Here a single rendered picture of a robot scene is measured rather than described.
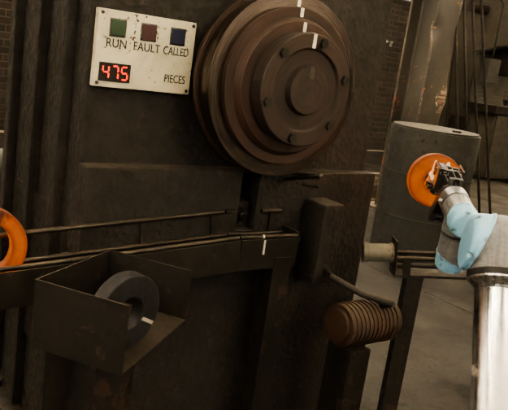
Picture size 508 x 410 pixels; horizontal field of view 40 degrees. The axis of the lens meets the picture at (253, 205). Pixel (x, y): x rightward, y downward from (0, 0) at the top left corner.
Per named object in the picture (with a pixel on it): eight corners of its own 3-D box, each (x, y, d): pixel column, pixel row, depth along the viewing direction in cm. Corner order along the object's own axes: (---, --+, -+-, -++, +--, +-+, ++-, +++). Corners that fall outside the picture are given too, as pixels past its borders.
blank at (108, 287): (72, 335, 127) (84, 342, 125) (111, 259, 130) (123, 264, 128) (125, 352, 140) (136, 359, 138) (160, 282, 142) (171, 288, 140)
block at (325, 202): (290, 272, 209) (302, 195, 204) (310, 271, 214) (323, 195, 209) (312, 285, 201) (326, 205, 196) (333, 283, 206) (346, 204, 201)
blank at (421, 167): (418, 214, 204) (421, 215, 201) (397, 167, 202) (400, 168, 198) (466, 191, 203) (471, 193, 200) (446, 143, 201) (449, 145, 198)
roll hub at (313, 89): (242, 140, 171) (258, 23, 165) (327, 145, 187) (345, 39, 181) (255, 145, 166) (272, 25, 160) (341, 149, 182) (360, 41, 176)
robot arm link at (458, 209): (445, 240, 170) (453, 210, 166) (436, 220, 180) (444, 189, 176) (477, 243, 170) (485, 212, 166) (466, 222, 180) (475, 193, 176)
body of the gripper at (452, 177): (461, 163, 190) (471, 182, 179) (453, 191, 194) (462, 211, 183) (434, 159, 190) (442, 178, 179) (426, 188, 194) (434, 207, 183)
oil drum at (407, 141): (349, 245, 479) (372, 116, 460) (408, 241, 513) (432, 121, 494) (413, 272, 432) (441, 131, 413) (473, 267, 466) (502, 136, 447)
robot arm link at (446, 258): (479, 279, 176) (488, 242, 171) (434, 274, 177) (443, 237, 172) (473, 263, 183) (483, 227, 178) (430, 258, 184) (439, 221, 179)
